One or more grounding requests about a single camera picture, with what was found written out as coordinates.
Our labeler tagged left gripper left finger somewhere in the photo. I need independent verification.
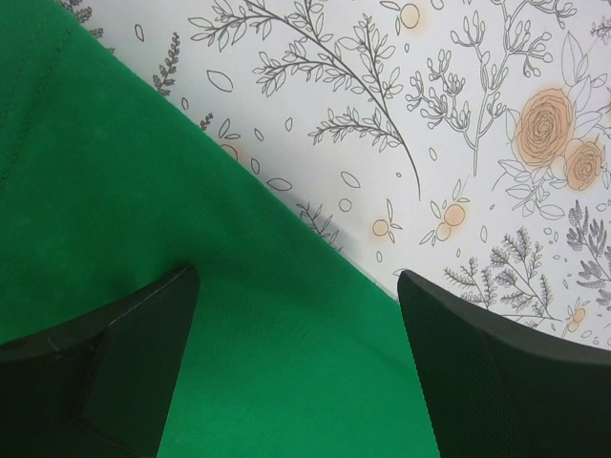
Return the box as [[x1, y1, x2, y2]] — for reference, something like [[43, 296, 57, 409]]
[[1, 265, 199, 457]]

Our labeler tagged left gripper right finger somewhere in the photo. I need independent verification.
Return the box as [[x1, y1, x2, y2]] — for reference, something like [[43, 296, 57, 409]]
[[397, 270, 610, 457]]

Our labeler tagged green t-shirt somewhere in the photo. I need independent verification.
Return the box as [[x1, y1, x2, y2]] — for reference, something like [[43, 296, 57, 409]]
[[1, 1, 437, 457]]

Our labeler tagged floral tablecloth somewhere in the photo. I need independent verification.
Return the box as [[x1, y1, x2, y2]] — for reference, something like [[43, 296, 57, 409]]
[[64, 1, 610, 349]]

